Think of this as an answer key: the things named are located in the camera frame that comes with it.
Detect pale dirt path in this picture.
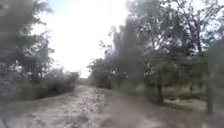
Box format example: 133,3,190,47
0,83,224,128

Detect row of trees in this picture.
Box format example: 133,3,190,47
0,0,81,104
87,0,224,115

